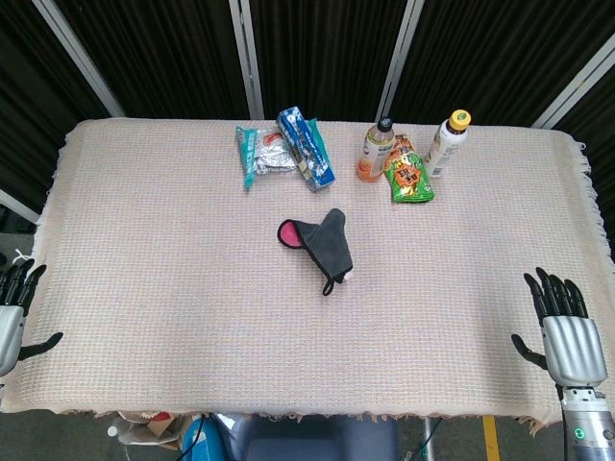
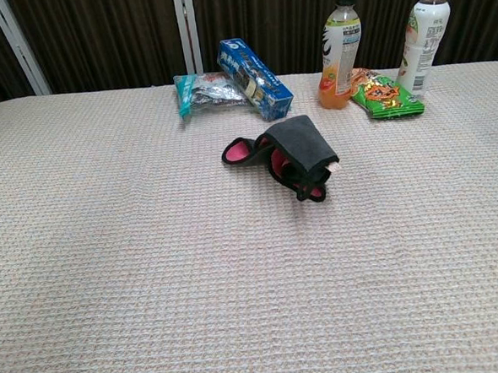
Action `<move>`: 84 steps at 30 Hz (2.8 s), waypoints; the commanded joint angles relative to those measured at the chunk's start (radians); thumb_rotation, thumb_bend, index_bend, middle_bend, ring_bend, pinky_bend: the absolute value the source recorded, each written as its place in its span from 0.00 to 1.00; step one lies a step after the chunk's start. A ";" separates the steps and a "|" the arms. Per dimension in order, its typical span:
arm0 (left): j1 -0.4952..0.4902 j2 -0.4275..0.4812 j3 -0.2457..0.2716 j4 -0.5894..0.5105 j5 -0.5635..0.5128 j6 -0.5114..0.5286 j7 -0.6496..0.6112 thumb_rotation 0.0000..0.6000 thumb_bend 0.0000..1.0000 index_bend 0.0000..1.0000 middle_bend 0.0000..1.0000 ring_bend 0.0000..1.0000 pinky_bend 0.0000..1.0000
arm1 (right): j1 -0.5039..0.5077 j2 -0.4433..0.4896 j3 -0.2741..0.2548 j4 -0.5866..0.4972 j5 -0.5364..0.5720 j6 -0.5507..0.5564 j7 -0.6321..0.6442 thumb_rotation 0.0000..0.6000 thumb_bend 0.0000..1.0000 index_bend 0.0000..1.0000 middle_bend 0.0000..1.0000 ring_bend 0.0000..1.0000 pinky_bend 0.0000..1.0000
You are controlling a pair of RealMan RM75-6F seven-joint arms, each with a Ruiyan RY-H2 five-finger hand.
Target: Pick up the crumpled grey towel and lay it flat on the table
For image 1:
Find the metal table leg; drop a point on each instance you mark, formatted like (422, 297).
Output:
(431, 439)

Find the blue cookie package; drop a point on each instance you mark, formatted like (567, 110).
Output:
(307, 149)

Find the dark pleated curtain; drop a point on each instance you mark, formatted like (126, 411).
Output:
(168, 57)

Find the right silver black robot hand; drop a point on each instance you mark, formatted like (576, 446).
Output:
(574, 350)

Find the orange drink bottle black cap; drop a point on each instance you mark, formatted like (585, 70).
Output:
(372, 153)

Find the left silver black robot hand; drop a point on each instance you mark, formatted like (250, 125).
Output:
(9, 331)

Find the beige woven tablecloth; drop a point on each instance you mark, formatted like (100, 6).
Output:
(144, 288)

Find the white bottle yellow cap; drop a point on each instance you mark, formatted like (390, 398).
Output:
(444, 144)

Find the green orange snack bag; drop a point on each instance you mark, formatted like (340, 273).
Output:
(408, 177)

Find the grey and pink cloth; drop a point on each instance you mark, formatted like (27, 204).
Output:
(327, 249)

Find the blue-grey robot torso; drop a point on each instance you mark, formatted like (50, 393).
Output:
(298, 442)

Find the brown cardboard box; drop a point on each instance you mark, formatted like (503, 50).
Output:
(158, 427)

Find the silver teal snack packet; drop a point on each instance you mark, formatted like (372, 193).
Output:
(264, 158)

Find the white metal partition post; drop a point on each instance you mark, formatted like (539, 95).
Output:
(17, 204)
(576, 86)
(247, 57)
(399, 53)
(79, 53)

